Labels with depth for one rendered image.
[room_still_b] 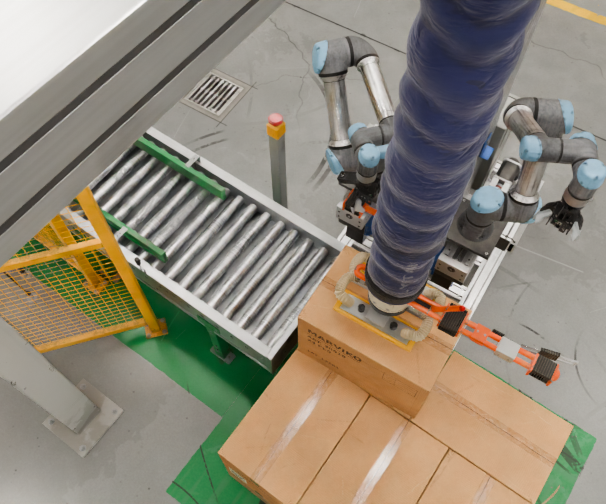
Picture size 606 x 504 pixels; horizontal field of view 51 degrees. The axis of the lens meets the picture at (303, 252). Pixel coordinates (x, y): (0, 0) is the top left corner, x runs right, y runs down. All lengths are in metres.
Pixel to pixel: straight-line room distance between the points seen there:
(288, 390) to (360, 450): 0.41
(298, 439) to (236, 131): 2.26
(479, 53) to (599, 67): 3.88
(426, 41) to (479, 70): 0.12
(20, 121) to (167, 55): 0.12
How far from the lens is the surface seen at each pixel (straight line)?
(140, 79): 0.47
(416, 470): 2.86
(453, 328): 2.36
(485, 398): 3.00
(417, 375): 2.54
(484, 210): 2.57
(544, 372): 2.38
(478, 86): 1.39
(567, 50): 5.21
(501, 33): 1.31
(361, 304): 2.45
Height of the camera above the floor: 3.32
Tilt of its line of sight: 61 degrees down
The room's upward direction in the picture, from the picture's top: straight up
